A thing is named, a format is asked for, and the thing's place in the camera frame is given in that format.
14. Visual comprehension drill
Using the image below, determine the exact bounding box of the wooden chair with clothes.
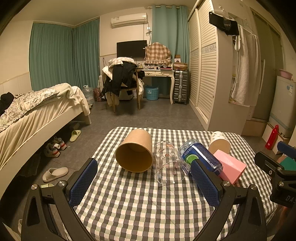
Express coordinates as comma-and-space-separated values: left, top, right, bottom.
101, 57, 145, 110

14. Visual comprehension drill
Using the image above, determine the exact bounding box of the sneaker near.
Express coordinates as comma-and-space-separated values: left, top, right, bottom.
44, 143, 60, 158

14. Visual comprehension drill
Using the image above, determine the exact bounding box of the clear blue plastic cup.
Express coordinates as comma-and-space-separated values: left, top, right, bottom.
178, 139, 223, 176

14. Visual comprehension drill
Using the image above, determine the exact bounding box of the cardboard box on suitcase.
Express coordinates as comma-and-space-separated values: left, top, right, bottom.
173, 62, 188, 71

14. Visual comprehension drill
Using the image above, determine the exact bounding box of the pink foam block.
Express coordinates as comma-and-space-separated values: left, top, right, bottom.
214, 150, 247, 184

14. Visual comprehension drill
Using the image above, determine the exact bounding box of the dark striped suitcase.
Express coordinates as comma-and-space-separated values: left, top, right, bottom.
173, 70, 189, 104

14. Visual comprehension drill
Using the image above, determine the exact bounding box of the red bottle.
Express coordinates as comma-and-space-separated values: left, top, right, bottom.
265, 125, 279, 150

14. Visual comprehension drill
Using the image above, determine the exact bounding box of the plaid cloth cover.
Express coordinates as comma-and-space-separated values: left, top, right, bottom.
144, 42, 171, 66

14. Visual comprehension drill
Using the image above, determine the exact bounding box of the white desk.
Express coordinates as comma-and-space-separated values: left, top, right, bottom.
143, 69, 175, 104

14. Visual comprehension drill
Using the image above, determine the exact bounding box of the white slipper near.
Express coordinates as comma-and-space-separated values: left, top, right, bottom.
42, 167, 69, 183

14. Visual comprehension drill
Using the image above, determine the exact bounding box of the checkered tablecloth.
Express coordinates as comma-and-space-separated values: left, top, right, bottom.
74, 126, 278, 240

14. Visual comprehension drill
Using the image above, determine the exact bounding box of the sneaker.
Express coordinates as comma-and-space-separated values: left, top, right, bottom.
53, 137, 67, 151
44, 143, 60, 158

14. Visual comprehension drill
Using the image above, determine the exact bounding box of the white air conditioner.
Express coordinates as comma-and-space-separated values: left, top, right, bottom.
111, 13, 148, 28

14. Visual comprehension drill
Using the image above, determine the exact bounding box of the white slipper far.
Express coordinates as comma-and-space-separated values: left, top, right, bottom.
70, 130, 81, 142

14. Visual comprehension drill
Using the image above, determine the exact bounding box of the white louvered wardrobe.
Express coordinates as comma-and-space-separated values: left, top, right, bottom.
188, 1, 248, 134

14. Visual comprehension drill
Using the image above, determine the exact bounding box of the white bed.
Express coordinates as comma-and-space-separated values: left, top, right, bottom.
1, 83, 91, 194

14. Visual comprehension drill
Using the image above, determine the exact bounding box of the hanging white towel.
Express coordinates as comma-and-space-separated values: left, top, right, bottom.
231, 25, 261, 106

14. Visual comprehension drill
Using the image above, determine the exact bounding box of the pink basin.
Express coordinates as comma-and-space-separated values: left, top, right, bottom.
279, 69, 292, 80

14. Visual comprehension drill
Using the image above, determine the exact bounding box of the white patterned paper cup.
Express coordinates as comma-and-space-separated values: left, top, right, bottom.
208, 131, 231, 154

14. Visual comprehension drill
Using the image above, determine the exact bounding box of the black hanging garment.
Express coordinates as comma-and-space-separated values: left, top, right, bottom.
209, 11, 239, 36

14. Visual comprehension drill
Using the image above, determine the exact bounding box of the brown paper cup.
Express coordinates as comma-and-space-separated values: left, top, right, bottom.
115, 129, 153, 173

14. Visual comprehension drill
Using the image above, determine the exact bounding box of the teal left curtain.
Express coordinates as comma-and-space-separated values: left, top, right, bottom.
29, 19, 99, 90

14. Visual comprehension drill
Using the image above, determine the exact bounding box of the teal curtain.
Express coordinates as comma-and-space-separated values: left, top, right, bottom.
152, 4, 190, 64
29, 19, 99, 90

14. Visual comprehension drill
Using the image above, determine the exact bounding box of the black monitor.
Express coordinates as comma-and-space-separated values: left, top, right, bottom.
116, 40, 147, 58

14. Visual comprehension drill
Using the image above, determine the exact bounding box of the sneaker far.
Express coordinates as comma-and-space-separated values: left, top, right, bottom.
53, 137, 67, 151

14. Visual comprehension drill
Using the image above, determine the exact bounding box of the teal centre curtain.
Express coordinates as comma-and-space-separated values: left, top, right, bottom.
152, 4, 190, 64

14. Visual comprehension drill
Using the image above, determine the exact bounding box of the patterned quilt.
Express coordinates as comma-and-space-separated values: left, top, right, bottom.
1, 88, 59, 132

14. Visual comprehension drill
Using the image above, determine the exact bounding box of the blue laundry basket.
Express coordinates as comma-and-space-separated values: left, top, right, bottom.
145, 86, 159, 101

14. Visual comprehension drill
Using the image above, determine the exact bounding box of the large water jug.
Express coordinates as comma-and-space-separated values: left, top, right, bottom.
82, 85, 95, 105

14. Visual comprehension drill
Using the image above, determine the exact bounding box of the white slipper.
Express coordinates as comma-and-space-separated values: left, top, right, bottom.
70, 130, 81, 142
42, 167, 69, 183

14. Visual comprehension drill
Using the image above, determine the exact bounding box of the clear glass cup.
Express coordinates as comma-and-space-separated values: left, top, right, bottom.
153, 141, 190, 186

